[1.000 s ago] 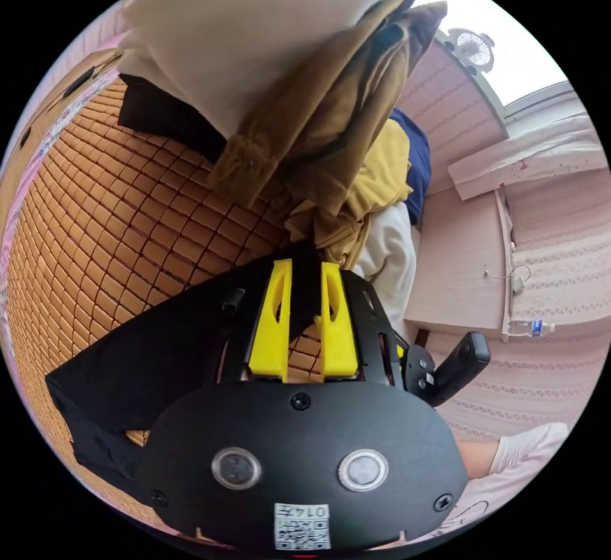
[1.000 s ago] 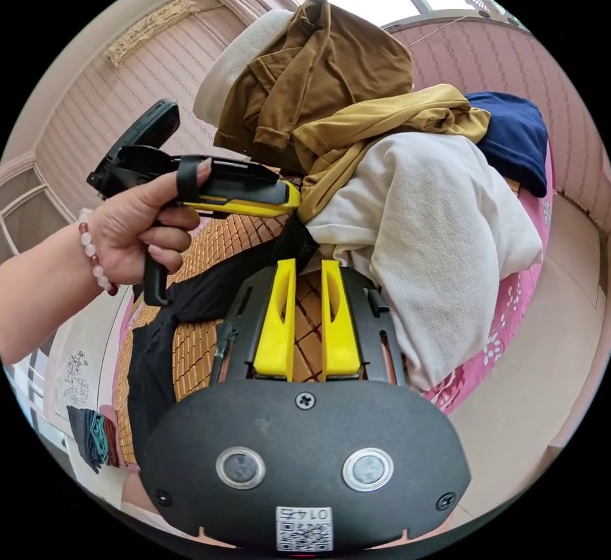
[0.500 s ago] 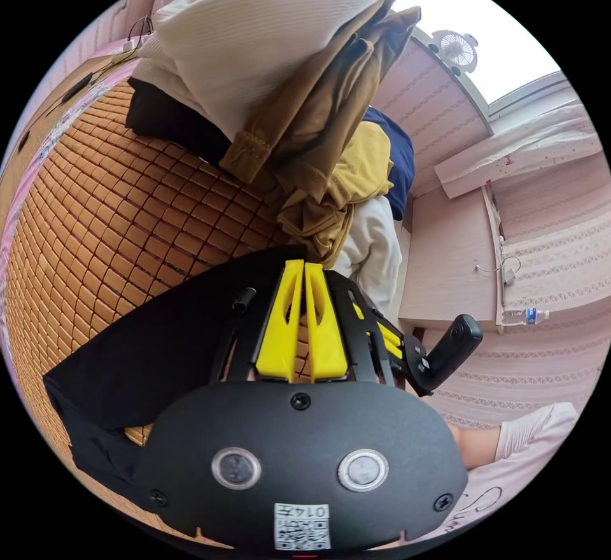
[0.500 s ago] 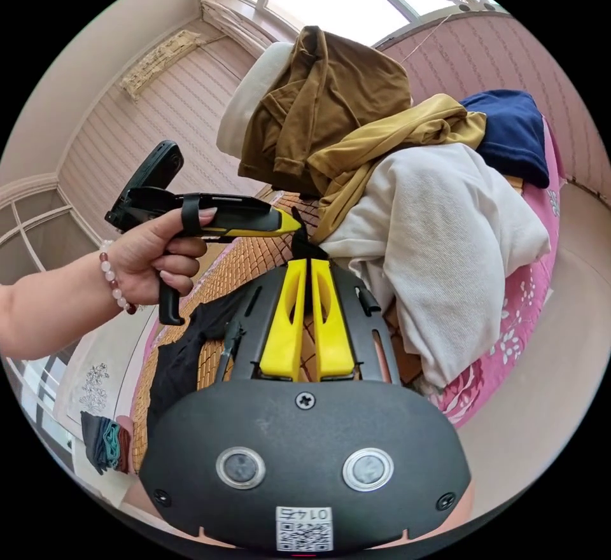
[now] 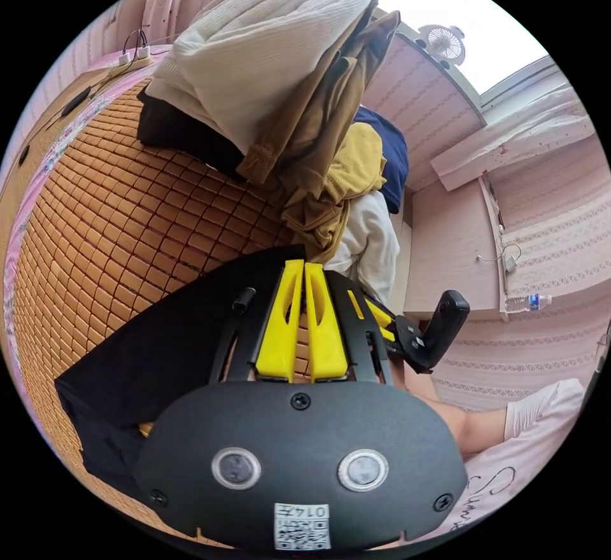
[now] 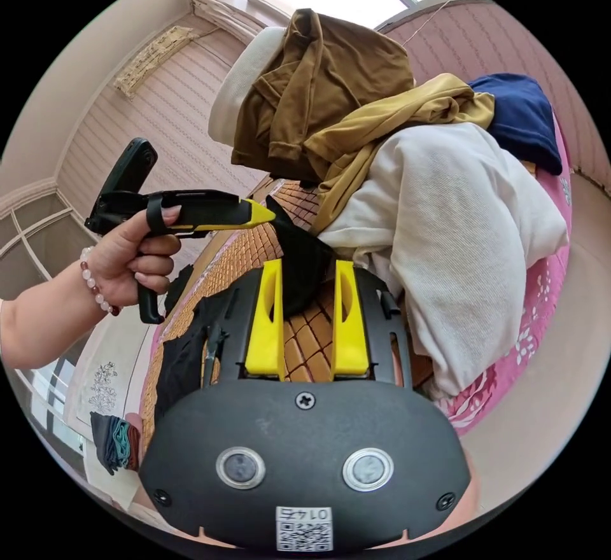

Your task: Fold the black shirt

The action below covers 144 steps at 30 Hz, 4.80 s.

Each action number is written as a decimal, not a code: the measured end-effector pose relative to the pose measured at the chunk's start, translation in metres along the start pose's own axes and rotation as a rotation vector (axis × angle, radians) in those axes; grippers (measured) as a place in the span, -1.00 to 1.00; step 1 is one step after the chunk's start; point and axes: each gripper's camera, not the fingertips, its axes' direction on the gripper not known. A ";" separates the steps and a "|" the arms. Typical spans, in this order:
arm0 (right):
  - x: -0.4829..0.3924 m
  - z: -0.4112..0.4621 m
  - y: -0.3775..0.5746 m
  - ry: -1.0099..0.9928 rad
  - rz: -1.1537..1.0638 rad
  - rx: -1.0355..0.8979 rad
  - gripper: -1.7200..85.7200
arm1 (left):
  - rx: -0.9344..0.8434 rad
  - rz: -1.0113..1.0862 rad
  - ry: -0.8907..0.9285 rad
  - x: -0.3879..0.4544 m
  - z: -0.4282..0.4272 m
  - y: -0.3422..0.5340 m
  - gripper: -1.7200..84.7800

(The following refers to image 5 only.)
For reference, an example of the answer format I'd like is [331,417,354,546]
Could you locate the small white fan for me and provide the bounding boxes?
[419,24,467,70]

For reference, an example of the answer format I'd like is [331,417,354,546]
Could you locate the white charger cable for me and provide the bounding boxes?
[476,234,523,276]

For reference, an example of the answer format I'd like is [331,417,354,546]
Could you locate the person's right hand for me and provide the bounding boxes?
[398,362,441,402]

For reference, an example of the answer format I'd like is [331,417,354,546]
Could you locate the window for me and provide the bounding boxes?
[371,0,560,110]

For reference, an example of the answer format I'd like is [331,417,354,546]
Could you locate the bed with woven mat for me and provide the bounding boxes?
[0,43,412,549]

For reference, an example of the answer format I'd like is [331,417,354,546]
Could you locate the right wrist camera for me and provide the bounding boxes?
[419,290,472,371]

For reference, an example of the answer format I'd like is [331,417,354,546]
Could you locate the pile of clothes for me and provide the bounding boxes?
[137,0,411,307]

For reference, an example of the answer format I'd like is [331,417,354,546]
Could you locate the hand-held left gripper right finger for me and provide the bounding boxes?
[304,262,346,384]

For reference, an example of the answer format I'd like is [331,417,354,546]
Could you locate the clear water bottle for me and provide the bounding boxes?
[504,293,554,316]

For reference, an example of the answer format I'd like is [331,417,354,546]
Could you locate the white power strip with chargers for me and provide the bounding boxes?
[116,29,155,70]

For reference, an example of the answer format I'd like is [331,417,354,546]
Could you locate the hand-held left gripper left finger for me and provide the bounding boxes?
[255,259,305,383]

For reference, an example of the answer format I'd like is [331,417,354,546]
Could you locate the black shirt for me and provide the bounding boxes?
[53,243,335,500]

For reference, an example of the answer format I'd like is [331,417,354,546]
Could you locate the person's right forearm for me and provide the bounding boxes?
[429,396,510,465]

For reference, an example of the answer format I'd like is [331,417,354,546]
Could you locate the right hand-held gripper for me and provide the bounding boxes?
[347,290,435,375]

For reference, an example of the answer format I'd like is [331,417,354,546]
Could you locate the person's body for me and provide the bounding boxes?
[446,377,595,552]

